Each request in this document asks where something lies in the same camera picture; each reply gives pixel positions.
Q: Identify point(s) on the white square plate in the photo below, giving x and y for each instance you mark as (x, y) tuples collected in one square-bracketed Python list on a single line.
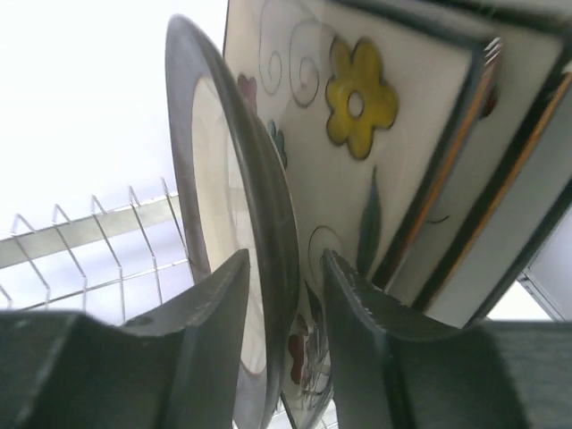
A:
[(536, 196)]

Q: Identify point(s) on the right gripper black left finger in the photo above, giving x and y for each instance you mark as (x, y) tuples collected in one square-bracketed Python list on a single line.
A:
[(175, 366)]

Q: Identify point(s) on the stainless steel dish rack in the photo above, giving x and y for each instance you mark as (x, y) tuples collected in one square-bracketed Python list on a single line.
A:
[(113, 263)]

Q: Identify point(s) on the colourful flower plate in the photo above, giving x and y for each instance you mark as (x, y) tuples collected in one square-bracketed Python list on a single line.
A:
[(369, 104), (525, 62)]

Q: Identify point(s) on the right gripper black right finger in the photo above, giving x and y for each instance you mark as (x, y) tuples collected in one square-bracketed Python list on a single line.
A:
[(393, 367)]

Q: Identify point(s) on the round silver-rimmed plate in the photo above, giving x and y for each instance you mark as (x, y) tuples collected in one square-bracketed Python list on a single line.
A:
[(233, 195)]

